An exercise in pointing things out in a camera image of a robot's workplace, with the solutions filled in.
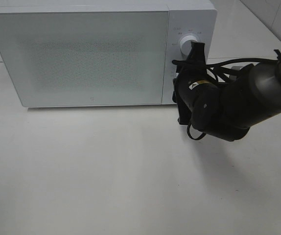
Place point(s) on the white microwave door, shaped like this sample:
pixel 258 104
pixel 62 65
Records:
pixel 85 59

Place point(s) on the upper white microwave knob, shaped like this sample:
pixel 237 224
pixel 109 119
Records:
pixel 185 43

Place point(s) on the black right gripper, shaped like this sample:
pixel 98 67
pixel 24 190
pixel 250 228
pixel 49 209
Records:
pixel 191 86

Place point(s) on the white microwave oven body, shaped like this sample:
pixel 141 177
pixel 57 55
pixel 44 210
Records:
pixel 184 17

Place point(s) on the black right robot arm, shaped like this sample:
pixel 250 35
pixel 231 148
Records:
pixel 226 99

